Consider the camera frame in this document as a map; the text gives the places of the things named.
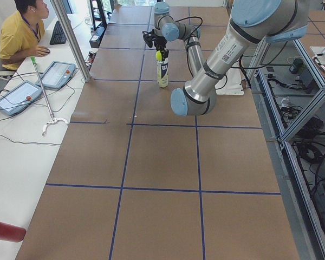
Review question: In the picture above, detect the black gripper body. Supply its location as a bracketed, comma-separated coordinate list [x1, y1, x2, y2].
[154, 36, 167, 51]

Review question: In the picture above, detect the yellow tennis ball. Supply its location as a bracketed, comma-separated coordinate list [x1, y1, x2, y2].
[155, 50, 164, 62]

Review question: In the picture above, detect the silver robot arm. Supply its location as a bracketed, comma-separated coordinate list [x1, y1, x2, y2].
[154, 1, 310, 116]

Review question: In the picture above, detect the white tennis ball can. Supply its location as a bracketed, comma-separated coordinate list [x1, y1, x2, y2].
[157, 58, 169, 88]

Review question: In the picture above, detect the black keyboard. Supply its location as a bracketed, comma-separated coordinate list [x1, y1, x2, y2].
[49, 21, 67, 45]

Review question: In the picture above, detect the far teach pendant tablet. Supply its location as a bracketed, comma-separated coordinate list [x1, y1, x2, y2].
[40, 61, 76, 90]

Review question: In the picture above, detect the teach pendant tablet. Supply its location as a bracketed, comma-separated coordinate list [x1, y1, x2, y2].
[40, 61, 76, 90]
[0, 81, 42, 116]

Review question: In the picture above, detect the reacher grabber tool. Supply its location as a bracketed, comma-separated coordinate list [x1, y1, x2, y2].
[30, 56, 68, 137]

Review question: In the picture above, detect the person in yellow shirt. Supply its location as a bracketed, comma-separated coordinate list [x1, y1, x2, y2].
[0, 0, 50, 70]

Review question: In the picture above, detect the near teach pendant tablet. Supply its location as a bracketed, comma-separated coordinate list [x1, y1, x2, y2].
[0, 81, 42, 116]

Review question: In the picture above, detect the red water bottle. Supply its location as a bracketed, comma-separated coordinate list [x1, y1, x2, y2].
[0, 222, 27, 242]

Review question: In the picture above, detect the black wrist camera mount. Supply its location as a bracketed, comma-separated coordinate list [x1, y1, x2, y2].
[142, 29, 156, 48]

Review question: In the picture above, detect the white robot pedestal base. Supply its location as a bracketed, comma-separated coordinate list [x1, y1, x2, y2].
[215, 68, 244, 96]

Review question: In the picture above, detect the aluminium frame post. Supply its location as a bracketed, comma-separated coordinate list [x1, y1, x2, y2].
[50, 0, 91, 82]

